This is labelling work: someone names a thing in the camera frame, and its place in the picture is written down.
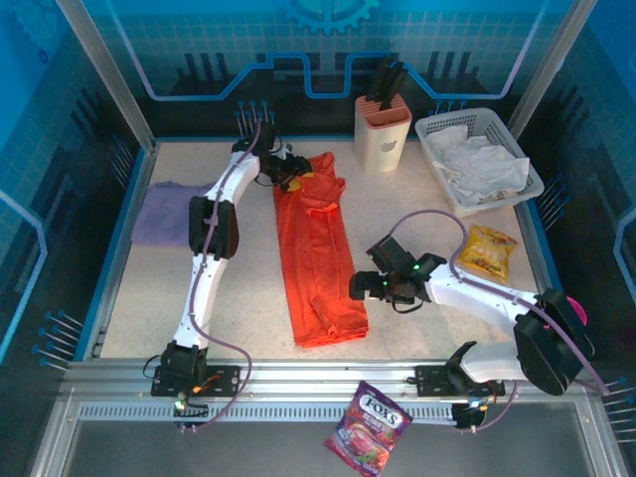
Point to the small black controller board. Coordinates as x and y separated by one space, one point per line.
469 415
191 415

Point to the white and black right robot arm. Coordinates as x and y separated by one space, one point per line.
477 298

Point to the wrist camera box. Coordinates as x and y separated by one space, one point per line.
392 254
264 136

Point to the pink plastic cup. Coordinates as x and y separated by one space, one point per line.
579 313

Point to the white crumpled t-shirt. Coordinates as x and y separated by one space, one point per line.
482 164

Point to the purple Fox's candy bag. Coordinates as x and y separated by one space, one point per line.
370 427

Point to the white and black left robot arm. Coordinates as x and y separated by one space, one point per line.
204 293

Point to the aluminium frame rail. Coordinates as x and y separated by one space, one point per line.
318 375

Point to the beige knife block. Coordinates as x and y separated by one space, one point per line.
380 139

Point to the slotted metal strip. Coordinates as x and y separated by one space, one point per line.
278 411

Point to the purple folded t-shirt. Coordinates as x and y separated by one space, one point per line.
164 213

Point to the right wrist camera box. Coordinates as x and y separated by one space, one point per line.
392 254

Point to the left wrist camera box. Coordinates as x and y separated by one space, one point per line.
264 136

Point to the orange t-shirt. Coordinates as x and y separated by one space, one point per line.
318 258

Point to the yellow snack bag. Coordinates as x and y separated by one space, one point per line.
487 253

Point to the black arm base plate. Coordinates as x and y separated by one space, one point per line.
223 380
432 380

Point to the white plastic basket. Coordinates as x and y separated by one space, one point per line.
447 119

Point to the aluminium corner post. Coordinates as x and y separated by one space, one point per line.
551 69
107 74

